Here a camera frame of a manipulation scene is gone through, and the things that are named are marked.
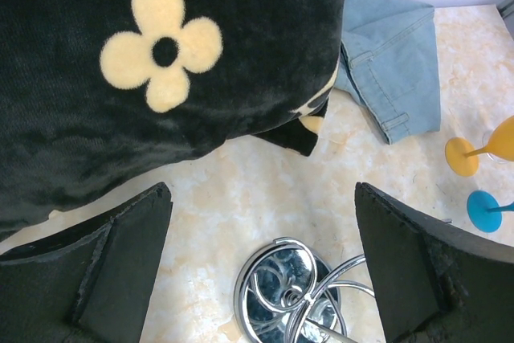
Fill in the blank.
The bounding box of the chrome wine glass rack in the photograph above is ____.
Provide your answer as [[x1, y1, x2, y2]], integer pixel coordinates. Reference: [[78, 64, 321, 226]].
[[233, 237, 374, 343]]

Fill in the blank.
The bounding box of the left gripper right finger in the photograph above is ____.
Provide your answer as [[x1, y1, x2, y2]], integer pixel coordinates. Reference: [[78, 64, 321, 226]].
[[354, 182, 513, 343]]

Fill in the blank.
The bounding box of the clear champagne glass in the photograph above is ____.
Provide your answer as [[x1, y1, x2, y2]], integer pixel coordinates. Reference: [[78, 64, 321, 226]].
[[482, 130, 508, 165]]

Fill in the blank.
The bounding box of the black floral blanket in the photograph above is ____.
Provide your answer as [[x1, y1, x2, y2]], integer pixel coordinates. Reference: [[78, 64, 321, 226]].
[[1, 0, 345, 238]]

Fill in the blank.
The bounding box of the blue denim cloth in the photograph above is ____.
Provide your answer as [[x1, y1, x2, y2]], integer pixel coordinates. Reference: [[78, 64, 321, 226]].
[[334, 0, 441, 145]]

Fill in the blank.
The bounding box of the orange wine glass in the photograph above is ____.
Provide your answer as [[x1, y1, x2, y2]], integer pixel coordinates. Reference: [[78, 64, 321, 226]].
[[445, 116, 513, 177]]

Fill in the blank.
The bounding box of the blue wine glass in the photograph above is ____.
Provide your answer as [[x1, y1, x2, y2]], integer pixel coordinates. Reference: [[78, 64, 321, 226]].
[[467, 190, 513, 233]]

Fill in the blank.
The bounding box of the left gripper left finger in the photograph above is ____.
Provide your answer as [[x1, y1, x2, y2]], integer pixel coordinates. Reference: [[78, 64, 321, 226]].
[[1, 183, 173, 342]]

